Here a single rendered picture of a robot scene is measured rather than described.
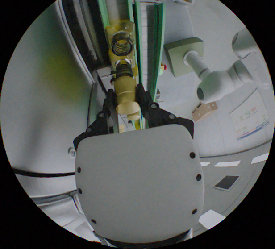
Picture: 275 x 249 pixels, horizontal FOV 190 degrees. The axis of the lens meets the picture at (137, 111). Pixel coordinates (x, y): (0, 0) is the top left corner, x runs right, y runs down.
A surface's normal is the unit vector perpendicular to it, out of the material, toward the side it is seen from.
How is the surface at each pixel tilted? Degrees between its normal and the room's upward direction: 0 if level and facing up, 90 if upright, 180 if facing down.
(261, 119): 90
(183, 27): 0
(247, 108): 90
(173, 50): 2
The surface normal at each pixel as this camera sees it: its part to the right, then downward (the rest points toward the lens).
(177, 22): 0.16, 0.88
